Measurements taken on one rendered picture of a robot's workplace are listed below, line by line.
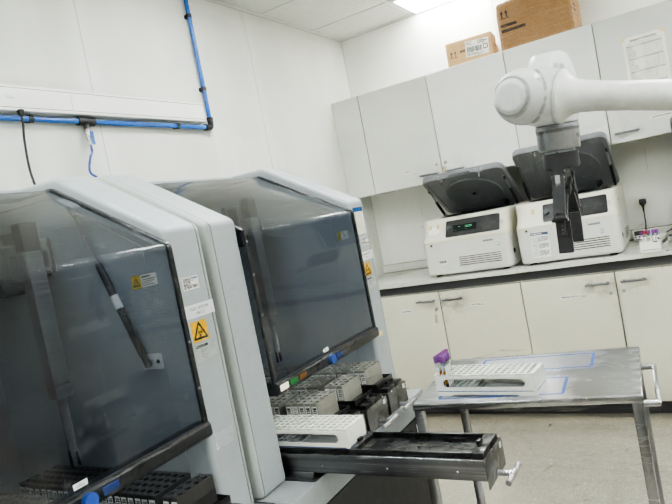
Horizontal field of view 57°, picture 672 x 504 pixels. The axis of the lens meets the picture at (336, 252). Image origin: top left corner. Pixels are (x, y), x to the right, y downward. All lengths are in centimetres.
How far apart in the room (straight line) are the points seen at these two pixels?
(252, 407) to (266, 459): 14
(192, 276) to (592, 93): 92
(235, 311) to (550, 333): 254
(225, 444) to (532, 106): 100
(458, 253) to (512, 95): 268
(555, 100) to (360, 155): 322
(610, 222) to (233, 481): 265
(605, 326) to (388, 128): 187
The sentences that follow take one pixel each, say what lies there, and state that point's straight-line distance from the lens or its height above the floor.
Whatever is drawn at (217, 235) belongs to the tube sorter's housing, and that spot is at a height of 140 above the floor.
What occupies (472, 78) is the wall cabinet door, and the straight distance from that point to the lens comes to 410.
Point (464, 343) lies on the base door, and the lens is 396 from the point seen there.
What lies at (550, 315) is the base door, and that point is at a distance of 377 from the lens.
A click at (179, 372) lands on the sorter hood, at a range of 139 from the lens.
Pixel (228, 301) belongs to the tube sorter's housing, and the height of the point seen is 124.
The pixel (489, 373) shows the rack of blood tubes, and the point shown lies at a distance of 181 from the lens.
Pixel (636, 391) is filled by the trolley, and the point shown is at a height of 82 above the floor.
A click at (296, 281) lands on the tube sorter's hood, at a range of 176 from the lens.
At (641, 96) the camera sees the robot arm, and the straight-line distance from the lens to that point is 127.
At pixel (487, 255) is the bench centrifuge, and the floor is 100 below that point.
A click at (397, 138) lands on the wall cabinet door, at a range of 426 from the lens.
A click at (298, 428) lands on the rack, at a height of 87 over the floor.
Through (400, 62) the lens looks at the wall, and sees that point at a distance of 467.
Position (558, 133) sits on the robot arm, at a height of 147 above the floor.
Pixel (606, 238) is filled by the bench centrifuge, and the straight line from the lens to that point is 367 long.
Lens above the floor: 138
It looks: 3 degrees down
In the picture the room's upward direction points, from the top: 11 degrees counter-clockwise
